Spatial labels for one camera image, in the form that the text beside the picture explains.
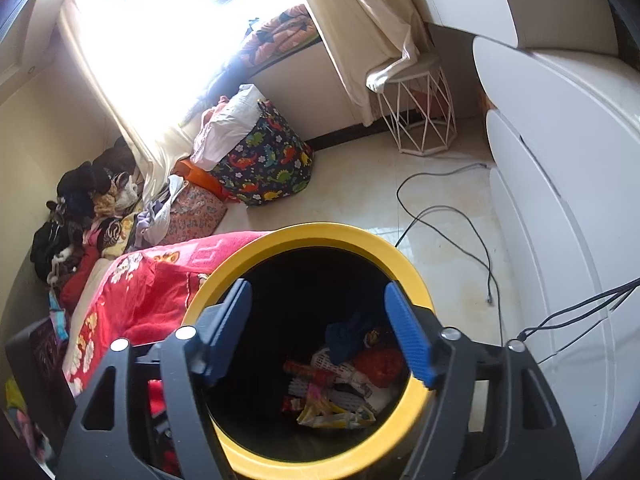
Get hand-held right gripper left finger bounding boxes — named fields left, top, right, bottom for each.
left=55, top=278, right=253, bottom=480

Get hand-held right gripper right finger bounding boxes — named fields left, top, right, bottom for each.
left=383, top=282, right=583, bottom=480

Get red plastic bag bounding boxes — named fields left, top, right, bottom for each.
left=352, top=345, right=408, bottom=388

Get red snack wrapper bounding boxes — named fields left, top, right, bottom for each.
left=284, top=359, right=341, bottom=381

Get white foam net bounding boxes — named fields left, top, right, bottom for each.
left=287, top=347, right=381, bottom=413

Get yellow-rimmed black trash bin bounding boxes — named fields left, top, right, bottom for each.
left=181, top=222, right=436, bottom=480

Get yellow pink snack wrapper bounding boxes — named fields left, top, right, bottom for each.
left=297, top=385, right=377, bottom=429

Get red floral blanket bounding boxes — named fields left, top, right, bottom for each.
left=62, top=230, right=273, bottom=478

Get pink floral bag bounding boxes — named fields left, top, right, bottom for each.
left=160, top=182, right=228, bottom=248

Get white lilac clothes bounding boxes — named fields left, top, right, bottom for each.
left=134, top=175, right=187, bottom=250

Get bed with beige sheet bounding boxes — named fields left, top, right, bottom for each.
left=67, top=257, right=116, bottom=356

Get yellow brown patterned cloth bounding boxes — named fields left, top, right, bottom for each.
left=82, top=212, right=138, bottom=261

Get orange bag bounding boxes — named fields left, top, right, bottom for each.
left=172, top=159, right=226, bottom=196

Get red cloth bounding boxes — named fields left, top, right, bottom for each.
left=59, top=245, right=101, bottom=306

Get dinosaur print laundry bag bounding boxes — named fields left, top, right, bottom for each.
left=209, top=101, right=315, bottom=207

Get striped purple blue cloth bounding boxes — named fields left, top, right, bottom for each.
left=47, top=290, right=71, bottom=346

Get orange white fluffy cloth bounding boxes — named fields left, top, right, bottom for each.
left=92, top=175, right=138, bottom=216

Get dark patterned box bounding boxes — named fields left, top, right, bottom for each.
left=4, top=316, right=68, bottom=428

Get sheer cream curtain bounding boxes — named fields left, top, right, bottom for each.
left=57, top=0, right=211, bottom=186

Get white plastic bag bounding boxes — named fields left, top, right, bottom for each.
left=190, top=84, right=268, bottom=173

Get grey padded headboard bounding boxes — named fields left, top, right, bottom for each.
left=0, top=255, right=56, bottom=341

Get pile of dark clothes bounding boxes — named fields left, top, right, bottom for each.
left=30, top=135, right=146, bottom=281

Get orange pink cloth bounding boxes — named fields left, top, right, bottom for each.
left=202, top=95, right=236, bottom=121

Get white rounded drawer cabinet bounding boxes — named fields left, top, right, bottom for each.
left=472, top=35, right=640, bottom=466

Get dark jacket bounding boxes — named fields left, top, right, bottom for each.
left=180, top=62, right=256, bottom=128

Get orange patterned quilt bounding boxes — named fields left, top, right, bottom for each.
left=239, top=4, right=321, bottom=68

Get thick cream curtain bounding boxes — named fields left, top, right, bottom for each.
left=285, top=0, right=441, bottom=128

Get white vanity desk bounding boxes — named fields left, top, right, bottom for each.
left=412, top=0, right=621, bottom=58

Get black floor cable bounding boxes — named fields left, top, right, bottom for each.
left=395, top=161, right=507, bottom=348

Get black hanging cable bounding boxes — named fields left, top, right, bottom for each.
left=516, top=276, right=640, bottom=361

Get white wire stool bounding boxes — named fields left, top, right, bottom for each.
left=367, top=55, right=457, bottom=157

